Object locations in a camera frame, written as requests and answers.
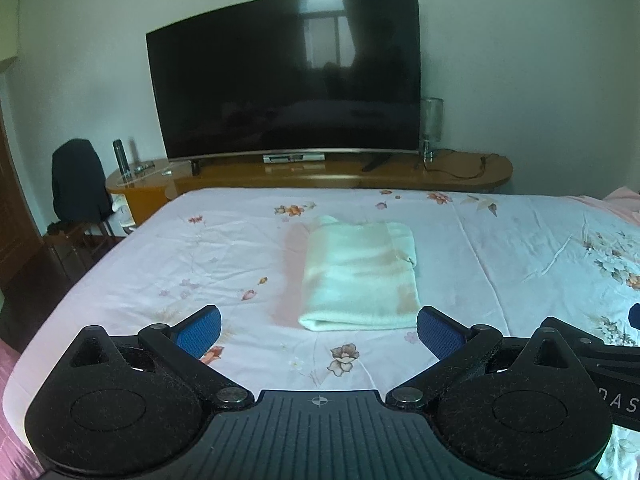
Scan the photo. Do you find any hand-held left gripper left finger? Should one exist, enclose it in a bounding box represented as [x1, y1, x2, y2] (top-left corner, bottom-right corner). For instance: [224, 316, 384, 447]
[67, 306, 255, 409]

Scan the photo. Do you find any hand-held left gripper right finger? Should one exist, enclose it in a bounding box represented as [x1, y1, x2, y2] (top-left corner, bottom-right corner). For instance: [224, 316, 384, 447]
[386, 306, 585, 409]

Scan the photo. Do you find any white knit sweater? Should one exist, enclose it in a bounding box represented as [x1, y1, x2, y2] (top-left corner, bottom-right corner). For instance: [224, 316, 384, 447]
[298, 215, 421, 332]

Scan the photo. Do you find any floral pink bed sheet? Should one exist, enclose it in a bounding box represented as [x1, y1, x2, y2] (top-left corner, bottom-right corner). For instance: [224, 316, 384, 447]
[2, 187, 640, 480]

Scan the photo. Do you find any pink blanket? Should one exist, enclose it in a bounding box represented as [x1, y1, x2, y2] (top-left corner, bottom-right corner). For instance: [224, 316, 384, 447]
[602, 186, 640, 224]

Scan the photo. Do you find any white plastic item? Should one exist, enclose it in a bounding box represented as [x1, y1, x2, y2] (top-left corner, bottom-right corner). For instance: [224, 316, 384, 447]
[112, 198, 136, 234]

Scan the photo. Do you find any wooden chair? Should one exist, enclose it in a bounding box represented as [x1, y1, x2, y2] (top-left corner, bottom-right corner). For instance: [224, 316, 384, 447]
[43, 219, 127, 273]

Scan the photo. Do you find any wooden television cabinet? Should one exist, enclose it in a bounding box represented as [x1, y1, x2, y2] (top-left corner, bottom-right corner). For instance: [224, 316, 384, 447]
[105, 149, 515, 226]

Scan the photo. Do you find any silver set-top box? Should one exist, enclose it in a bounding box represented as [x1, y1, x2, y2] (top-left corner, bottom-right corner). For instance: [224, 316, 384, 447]
[263, 152, 326, 164]

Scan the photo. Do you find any glass table lamp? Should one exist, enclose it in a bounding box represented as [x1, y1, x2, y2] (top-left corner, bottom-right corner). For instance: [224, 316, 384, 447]
[420, 97, 446, 164]

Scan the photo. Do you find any brown wooden wardrobe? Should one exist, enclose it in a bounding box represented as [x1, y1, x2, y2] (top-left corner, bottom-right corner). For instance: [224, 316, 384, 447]
[0, 105, 47, 288]

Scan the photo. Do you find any black flat screen television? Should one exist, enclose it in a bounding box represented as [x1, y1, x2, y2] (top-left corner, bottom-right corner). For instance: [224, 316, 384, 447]
[146, 0, 422, 174]

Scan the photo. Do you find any black lamp cable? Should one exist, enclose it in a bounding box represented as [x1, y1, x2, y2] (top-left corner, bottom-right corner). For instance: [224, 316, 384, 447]
[414, 154, 502, 181]

